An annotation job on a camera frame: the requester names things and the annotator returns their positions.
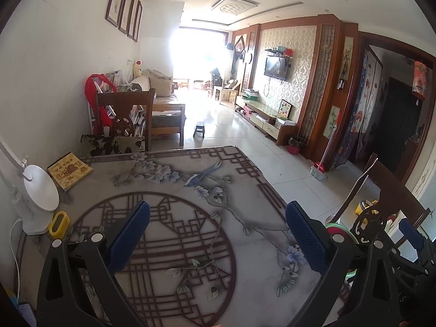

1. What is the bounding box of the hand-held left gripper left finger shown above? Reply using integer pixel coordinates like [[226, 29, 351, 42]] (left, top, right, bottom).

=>
[[36, 200, 152, 327]]

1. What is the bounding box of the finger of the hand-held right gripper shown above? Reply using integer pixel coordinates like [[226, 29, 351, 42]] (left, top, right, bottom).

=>
[[388, 248, 423, 280], [398, 218, 436, 273]]

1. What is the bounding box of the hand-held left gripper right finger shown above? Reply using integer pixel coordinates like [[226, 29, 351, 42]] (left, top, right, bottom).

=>
[[272, 201, 399, 327]]

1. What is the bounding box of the red green round lid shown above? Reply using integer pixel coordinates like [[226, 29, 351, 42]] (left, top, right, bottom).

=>
[[325, 222, 358, 246]]

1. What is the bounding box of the carved dark wooden chair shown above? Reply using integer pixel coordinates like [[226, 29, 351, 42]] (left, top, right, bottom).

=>
[[332, 153, 431, 244]]

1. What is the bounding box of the yellow plastic item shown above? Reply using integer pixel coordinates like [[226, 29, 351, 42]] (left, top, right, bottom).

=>
[[355, 201, 379, 215]]

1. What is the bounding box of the yellow plastic holder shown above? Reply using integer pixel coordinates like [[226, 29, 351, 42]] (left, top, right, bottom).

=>
[[48, 211, 71, 240]]

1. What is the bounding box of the floral printed tablecloth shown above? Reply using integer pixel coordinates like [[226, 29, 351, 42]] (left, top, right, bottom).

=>
[[15, 145, 351, 327]]

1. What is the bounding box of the yellow brown book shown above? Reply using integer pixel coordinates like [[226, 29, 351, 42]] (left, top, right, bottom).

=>
[[47, 152, 94, 192]]

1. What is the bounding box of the red waste bin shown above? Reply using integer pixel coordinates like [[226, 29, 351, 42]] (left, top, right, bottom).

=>
[[287, 136, 304, 155]]

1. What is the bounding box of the floral seat cushion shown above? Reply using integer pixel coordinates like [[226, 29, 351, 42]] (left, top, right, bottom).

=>
[[79, 134, 144, 159]]

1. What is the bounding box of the white desk lamp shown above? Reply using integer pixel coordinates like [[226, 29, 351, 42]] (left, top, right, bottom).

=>
[[0, 136, 61, 235]]

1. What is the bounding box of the low television cabinet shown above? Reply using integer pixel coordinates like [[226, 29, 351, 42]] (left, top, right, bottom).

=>
[[235, 95, 300, 146]]

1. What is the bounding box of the colourful framed picture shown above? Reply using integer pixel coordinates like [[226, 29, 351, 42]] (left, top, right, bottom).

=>
[[278, 99, 293, 120]]

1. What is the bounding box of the wooden sofa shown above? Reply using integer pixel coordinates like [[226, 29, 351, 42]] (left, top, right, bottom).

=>
[[131, 69, 187, 147]]

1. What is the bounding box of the blue printed door curtain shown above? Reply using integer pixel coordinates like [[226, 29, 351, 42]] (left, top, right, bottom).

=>
[[332, 49, 384, 169]]

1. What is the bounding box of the red bag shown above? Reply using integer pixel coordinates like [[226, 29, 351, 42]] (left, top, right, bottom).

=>
[[84, 74, 118, 137]]

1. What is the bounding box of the tan sofa pillow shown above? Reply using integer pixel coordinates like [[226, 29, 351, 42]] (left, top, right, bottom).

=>
[[149, 77, 174, 98]]

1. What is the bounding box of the red paper lantern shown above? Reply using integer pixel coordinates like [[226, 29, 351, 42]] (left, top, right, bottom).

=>
[[412, 60, 429, 101]]

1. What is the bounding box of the small wooden side table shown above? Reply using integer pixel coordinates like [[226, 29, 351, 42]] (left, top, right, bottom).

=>
[[218, 87, 239, 104]]

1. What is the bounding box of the square ceiling lamp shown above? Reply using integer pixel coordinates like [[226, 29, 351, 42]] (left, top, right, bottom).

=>
[[210, 0, 258, 13]]

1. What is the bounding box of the white dustpan with handle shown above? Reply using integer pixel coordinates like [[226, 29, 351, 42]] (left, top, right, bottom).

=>
[[310, 126, 336, 181]]

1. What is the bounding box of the white bead string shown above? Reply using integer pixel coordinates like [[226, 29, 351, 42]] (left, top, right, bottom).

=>
[[346, 157, 379, 212]]

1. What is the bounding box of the white lamp cable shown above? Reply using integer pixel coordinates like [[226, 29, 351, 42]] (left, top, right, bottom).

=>
[[10, 218, 26, 300]]

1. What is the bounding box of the bamboo wall picture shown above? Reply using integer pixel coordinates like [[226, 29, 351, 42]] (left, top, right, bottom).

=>
[[325, 105, 341, 140]]

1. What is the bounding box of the wall television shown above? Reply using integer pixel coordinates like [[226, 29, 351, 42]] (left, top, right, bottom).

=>
[[264, 55, 290, 81]]

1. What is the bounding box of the tall wall scroll picture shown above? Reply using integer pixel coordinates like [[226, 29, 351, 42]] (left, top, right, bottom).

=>
[[339, 36, 355, 91]]

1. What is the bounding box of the wall shelf with items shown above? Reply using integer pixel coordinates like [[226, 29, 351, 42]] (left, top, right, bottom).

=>
[[265, 46, 294, 58]]

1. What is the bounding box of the diamond wooden wall decoration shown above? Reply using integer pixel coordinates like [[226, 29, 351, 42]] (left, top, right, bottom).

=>
[[233, 35, 247, 58]]

